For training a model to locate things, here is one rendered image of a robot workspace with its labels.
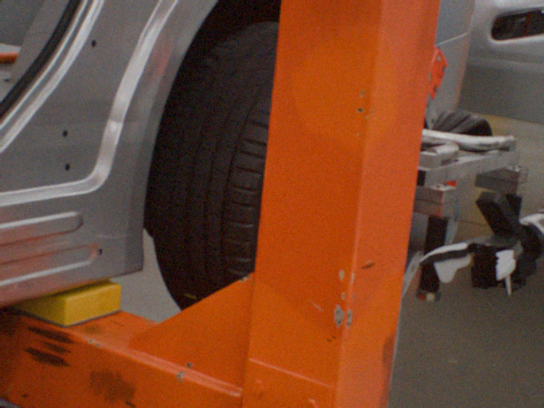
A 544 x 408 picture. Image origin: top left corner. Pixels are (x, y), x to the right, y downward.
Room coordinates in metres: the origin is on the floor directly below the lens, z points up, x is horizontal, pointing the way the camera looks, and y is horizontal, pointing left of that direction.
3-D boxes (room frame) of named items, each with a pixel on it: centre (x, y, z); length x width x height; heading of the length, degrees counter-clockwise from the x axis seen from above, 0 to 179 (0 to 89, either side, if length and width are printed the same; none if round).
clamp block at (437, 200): (1.86, -0.26, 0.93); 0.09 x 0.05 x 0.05; 57
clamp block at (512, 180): (2.15, -0.45, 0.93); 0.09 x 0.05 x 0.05; 57
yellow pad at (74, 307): (1.78, 0.34, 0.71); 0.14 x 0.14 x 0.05; 57
